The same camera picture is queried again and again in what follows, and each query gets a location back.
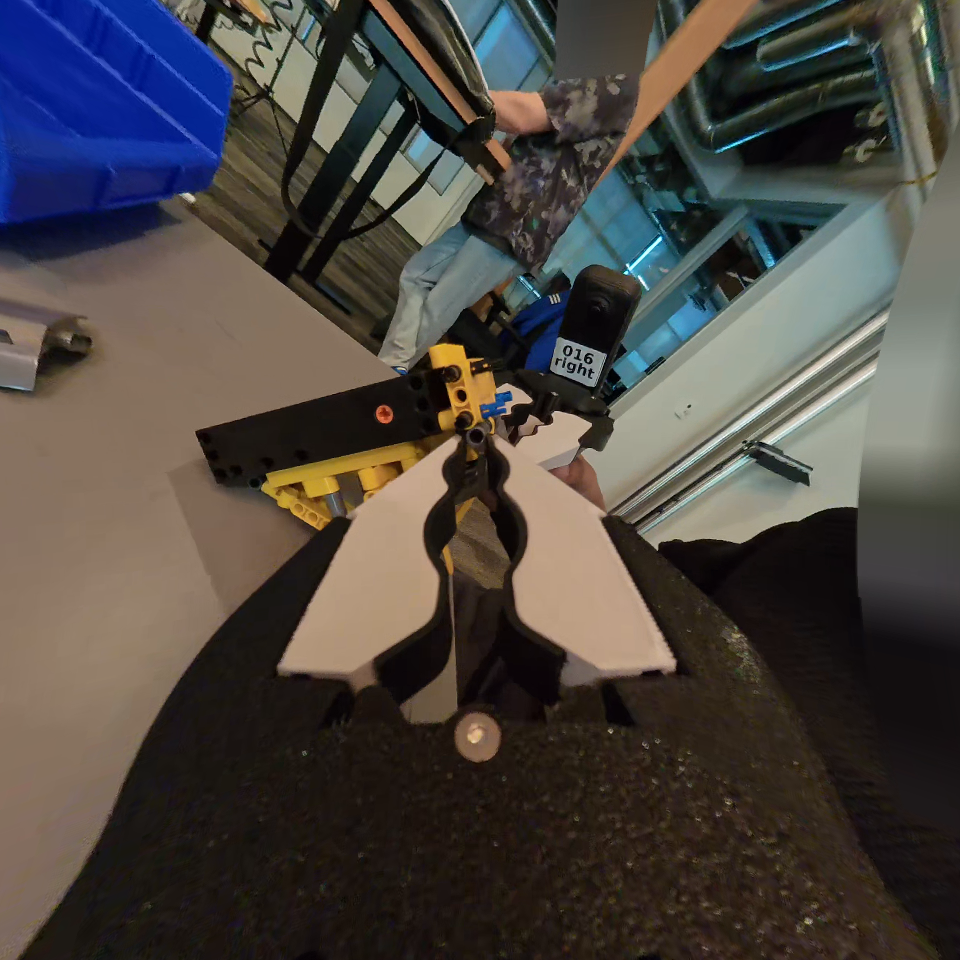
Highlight metal wall rail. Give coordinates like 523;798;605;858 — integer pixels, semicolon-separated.
606;309;891;528

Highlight black and yellow brick model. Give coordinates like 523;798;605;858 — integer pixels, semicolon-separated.
196;343;520;571

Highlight black wall bracket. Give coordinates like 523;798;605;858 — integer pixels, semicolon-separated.
741;440;814;488

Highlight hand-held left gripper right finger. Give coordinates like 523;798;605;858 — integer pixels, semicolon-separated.
478;435;678;688

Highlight blue cloth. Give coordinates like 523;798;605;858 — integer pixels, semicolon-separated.
510;291;573;373

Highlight blue plastic bin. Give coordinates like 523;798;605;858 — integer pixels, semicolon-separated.
0;0;235;226

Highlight silver ventilation ducts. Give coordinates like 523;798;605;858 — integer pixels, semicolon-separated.
660;0;935;198

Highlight black-legged wooden table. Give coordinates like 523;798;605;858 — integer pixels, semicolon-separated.
195;0;513;316

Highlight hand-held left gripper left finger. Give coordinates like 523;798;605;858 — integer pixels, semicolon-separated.
277;438;474;702

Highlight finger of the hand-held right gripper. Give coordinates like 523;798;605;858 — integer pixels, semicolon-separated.
517;408;595;474

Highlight person's right hand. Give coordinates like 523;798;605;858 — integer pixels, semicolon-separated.
551;450;607;516

